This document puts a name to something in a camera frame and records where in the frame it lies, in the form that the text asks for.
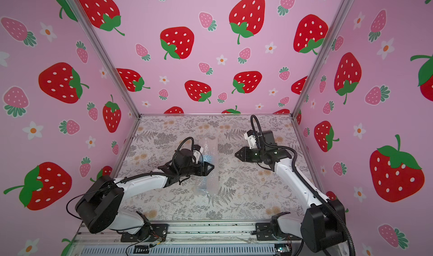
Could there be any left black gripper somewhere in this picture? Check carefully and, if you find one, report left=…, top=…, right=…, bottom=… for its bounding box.
left=179, top=161, right=215, bottom=179

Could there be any clear bubble wrap sheet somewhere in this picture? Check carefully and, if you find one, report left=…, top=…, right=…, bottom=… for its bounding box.
left=196, top=136, right=219, bottom=196

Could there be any blue plastic wine glass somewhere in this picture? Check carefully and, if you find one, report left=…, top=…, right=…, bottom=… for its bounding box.
left=199, top=143, right=218, bottom=195

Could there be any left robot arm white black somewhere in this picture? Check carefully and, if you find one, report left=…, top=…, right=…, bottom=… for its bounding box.
left=75, top=149, right=215, bottom=236

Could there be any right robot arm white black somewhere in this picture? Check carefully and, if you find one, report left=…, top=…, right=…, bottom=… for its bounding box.
left=235, top=130, right=356, bottom=256

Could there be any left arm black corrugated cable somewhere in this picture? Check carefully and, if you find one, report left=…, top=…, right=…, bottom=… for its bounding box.
left=170, top=136, right=197, bottom=175

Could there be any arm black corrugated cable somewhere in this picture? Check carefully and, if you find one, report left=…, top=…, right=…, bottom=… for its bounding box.
left=250, top=114, right=356, bottom=256
left=170, top=136, right=197, bottom=175

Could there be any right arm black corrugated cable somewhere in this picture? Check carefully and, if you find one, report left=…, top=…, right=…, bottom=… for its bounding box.
left=250, top=114, right=356, bottom=256

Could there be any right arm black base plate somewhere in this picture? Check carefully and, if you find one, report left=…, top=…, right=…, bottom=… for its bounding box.
left=251, top=212, right=302, bottom=241

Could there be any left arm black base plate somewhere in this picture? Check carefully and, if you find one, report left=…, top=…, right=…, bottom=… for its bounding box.
left=117, top=212, right=169, bottom=244

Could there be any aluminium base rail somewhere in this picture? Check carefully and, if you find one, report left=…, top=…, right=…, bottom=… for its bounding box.
left=65, top=220, right=315, bottom=256

